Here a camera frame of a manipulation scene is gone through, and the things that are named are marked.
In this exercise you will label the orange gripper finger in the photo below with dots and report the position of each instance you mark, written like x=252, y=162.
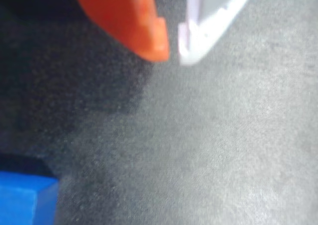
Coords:
x=124, y=16

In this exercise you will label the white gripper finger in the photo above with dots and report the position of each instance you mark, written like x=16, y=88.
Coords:
x=198, y=48

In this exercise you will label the blue cube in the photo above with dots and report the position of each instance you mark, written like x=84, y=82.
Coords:
x=17, y=200

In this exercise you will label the dark grey felt mat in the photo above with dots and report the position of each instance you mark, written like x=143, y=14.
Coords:
x=198, y=135

